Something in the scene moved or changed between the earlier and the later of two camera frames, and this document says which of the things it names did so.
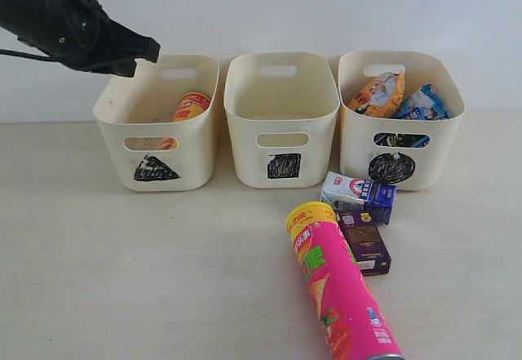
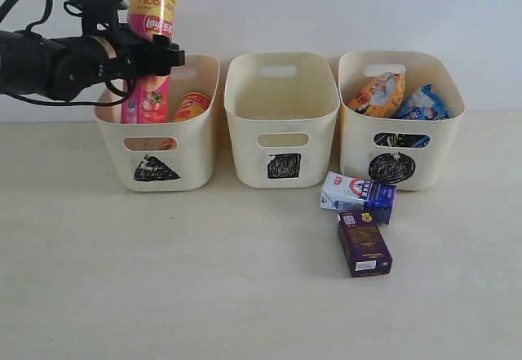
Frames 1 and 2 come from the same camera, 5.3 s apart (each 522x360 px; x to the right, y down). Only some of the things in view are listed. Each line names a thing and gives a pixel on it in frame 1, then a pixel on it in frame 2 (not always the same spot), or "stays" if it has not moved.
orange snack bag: (380, 96) stays
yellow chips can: (191, 105) stays
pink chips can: (359, 327) to (152, 10)
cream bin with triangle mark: (152, 152) stays
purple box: (365, 241) stays
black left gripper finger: (122, 46) to (157, 57)
